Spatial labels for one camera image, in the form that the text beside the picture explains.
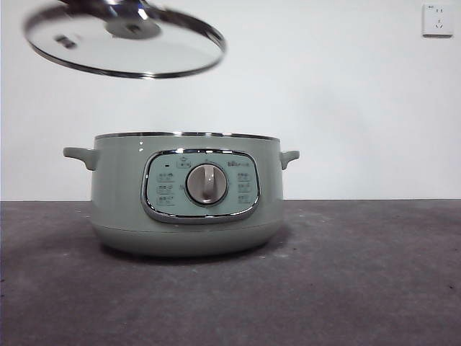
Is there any glass lid with green knob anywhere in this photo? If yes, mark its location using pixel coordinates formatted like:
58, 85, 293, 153
22, 0, 228, 79

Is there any sage green electric cooking pot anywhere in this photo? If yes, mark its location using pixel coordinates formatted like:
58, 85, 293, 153
63, 131, 300, 257

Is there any white wall socket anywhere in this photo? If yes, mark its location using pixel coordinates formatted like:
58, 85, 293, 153
421, 3, 455, 39

